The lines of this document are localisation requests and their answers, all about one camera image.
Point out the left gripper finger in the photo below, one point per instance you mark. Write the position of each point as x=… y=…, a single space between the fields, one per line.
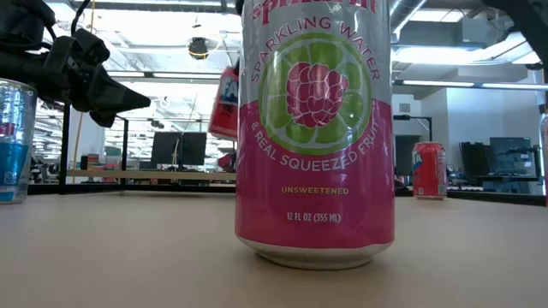
x=105 y=120
x=113 y=98

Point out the blue silver Red Bull can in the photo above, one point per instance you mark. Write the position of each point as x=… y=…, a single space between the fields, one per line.
x=15 y=162

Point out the red Fanta can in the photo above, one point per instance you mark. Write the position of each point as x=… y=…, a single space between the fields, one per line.
x=429 y=171
x=224 y=115

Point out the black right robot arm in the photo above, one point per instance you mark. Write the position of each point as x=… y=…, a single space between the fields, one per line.
x=531 y=21

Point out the black-framed wooden shelf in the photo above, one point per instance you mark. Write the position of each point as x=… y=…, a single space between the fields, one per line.
x=150 y=175

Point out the colourful stacked bins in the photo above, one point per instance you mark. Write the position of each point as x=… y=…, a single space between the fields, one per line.
x=96 y=160

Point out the black computer monitor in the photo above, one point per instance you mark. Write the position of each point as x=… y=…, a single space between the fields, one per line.
x=164 y=147
x=193 y=147

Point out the white ceiling light tube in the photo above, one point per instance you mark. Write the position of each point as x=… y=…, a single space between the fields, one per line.
x=514 y=86
x=438 y=83
x=186 y=75

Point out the dark workstation with monitors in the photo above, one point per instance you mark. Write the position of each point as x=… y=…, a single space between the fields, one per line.
x=509 y=158

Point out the black background gantry frame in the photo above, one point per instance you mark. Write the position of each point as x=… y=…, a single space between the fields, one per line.
x=413 y=116

